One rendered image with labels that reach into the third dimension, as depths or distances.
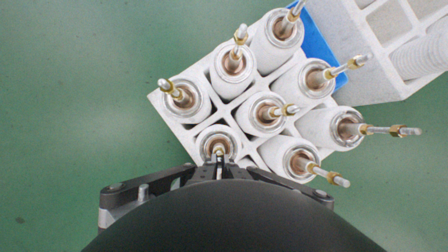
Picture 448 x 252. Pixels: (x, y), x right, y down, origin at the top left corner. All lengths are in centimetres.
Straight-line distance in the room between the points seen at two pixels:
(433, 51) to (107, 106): 92
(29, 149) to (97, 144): 23
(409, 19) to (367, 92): 19
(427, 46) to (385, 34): 14
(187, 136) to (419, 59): 58
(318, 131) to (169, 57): 54
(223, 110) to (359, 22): 42
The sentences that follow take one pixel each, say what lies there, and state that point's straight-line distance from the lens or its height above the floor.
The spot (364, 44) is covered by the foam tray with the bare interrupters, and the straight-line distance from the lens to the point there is 55.
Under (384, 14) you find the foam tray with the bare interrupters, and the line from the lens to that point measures 67.
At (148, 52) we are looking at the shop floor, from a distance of 62.
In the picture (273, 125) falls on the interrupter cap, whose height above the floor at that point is 25.
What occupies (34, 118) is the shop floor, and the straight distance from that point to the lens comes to 82.
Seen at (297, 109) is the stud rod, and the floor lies 34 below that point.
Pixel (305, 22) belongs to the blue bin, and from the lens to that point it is 58.
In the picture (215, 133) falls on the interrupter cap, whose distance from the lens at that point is 24.
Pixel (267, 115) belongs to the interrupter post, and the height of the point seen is 27.
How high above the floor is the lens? 49
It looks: 87 degrees down
